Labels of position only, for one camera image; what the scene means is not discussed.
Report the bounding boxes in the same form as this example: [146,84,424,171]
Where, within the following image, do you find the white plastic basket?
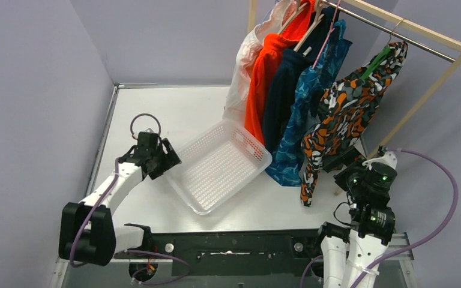
[165,119,273,215]

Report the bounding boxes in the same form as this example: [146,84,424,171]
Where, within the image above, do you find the camouflage orange black shorts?
[300,41,409,207]

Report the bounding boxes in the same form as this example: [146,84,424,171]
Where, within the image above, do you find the green hanger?
[360,18,406,80]

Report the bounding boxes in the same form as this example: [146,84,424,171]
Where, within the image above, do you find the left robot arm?
[58,132,181,267]

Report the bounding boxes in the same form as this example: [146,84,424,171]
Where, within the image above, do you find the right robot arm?
[313,146,397,287]

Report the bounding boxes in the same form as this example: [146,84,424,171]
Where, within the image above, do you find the blue patterned shorts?
[265,20,352,187]

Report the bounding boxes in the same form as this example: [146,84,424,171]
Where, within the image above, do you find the pink hanger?
[312,0,341,70]

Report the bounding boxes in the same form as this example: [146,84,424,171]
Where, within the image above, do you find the white shorts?
[222,0,296,126]

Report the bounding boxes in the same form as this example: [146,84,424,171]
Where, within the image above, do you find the wooden hanger navy shorts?
[294,0,324,52]

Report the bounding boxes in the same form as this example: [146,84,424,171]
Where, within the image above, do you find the wooden hanger orange shorts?
[278,0,308,35]

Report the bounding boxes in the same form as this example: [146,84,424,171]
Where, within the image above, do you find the metal rack rod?
[321,0,461,63]

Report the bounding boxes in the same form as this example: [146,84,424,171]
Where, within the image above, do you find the wooden clothes rack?
[247,0,461,196]

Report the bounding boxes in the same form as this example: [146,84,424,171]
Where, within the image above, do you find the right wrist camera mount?
[362,145,397,170]

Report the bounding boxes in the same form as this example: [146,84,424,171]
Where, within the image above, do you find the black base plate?
[114,229,322,276]

